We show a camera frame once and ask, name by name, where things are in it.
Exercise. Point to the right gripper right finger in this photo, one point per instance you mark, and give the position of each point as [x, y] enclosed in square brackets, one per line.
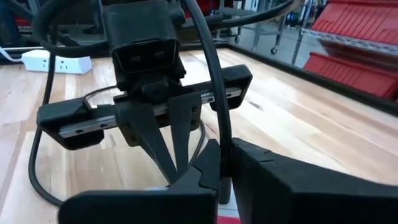
[311, 196]

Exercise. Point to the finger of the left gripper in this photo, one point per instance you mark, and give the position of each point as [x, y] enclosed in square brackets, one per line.
[185, 124]
[143, 124]

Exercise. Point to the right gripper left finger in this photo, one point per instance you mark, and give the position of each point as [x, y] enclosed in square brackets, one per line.
[140, 208]

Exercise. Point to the white power strip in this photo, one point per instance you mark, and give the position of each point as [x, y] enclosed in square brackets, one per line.
[71, 65]

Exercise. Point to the red USB wall charger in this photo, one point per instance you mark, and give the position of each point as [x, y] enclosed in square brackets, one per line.
[228, 220]

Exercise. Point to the grey metal cart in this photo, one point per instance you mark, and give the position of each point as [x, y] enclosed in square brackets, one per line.
[258, 31]

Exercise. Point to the red plastic storage bin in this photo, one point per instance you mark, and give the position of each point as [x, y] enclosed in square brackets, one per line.
[351, 74]
[367, 21]

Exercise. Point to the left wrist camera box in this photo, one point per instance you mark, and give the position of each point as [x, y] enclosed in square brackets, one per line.
[140, 25]

